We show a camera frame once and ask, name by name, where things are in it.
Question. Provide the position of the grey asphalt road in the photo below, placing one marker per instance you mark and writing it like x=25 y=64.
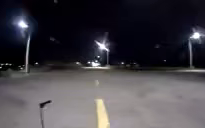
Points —
x=150 y=100

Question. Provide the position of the street lamp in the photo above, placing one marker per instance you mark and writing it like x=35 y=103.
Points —
x=190 y=53
x=27 y=53
x=107 y=56

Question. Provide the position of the yellow painted line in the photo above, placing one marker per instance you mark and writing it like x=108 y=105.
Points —
x=102 y=113

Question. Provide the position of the robot's own part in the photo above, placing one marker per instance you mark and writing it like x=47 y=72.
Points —
x=45 y=103

